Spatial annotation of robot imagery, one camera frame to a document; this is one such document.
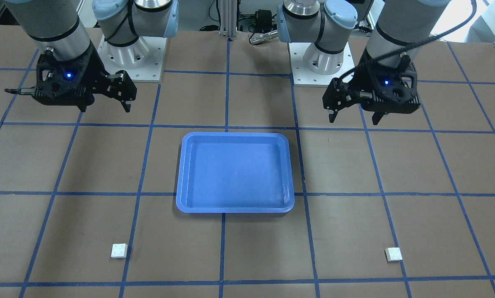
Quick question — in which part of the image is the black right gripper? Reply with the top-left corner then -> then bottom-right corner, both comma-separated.
5,42 -> 138,113

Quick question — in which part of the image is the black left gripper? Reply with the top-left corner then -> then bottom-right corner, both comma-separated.
323,53 -> 421,126

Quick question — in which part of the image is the white block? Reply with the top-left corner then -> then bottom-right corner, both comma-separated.
385,247 -> 403,262
110,243 -> 128,259

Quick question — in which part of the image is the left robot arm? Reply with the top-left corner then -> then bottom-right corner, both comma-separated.
276,0 -> 449,125

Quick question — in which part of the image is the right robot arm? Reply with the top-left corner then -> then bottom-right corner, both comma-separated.
4,0 -> 179,113

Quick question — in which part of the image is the blue plastic tray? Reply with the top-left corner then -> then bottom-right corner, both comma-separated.
176,132 -> 295,214

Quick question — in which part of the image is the silver metal cylinder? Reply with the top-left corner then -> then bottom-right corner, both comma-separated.
249,30 -> 279,46

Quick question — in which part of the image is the black power adapter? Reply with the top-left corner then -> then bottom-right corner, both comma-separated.
255,10 -> 273,28

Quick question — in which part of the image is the black braided cable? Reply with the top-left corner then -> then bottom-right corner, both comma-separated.
339,0 -> 478,83

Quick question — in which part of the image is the aluminium frame post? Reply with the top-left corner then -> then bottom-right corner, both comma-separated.
217,0 -> 238,40

